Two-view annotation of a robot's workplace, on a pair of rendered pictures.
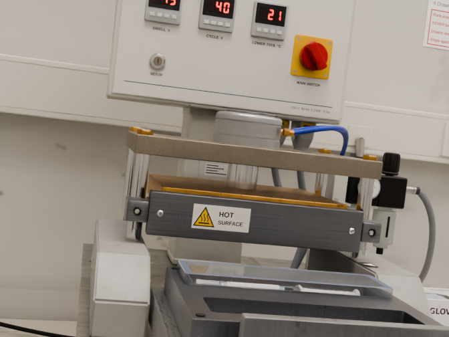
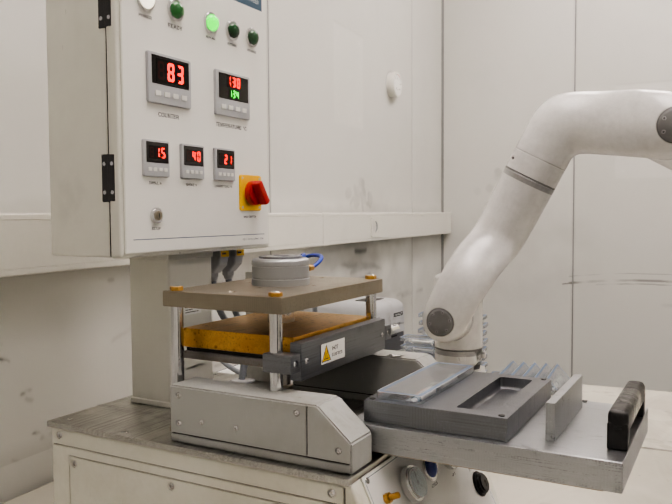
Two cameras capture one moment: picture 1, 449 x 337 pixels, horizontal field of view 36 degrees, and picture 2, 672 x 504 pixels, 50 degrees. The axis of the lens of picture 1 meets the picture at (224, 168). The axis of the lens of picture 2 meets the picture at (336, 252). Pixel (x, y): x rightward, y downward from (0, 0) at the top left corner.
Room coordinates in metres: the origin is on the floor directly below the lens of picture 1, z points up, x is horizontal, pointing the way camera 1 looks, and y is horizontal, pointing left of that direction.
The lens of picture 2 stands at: (0.12, 0.68, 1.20)
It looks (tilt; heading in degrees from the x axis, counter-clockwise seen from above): 3 degrees down; 310
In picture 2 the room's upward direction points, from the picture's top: straight up
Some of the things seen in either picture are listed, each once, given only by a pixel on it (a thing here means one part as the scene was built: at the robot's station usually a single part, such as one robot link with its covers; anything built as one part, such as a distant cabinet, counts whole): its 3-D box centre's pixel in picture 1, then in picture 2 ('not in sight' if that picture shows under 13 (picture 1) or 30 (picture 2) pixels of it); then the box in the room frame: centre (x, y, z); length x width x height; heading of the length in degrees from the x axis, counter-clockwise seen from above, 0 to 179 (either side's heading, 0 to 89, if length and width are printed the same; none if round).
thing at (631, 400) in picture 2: not in sight; (627, 412); (0.38, -0.11, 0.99); 0.15 x 0.02 x 0.04; 101
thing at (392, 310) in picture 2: not in sight; (355, 328); (1.40, -0.92, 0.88); 0.25 x 0.20 x 0.17; 10
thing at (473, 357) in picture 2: not in sight; (459, 355); (0.77, -0.43, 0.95); 0.09 x 0.08 x 0.03; 17
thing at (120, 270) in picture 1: (116, 269); (266, 421); (0.72, 0.10, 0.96); 0.25 x 0.05 x 0.07; 11
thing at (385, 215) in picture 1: (371, 202); not in sight; (0.98, -0.21, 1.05); 0.15 x 0.05 x 0.15; 101
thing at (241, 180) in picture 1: (248, 182); (285, 315); (0.81, -0.03, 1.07); 0.22 x 0.17 x 0.10; 101
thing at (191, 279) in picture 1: (282, 286); (429, 386); (0.60, -0.06, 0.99); 0.18 x 0.06 x 0.02; 101
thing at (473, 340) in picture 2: not in sight; (457, 309); (0.78, -0.43, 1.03); 0.09 x 0.08 x 0.13; 105
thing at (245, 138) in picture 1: (253, 166); (270, 300); (0.85, -0.04, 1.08); 0.31 x 0.24 x 0.13; 101
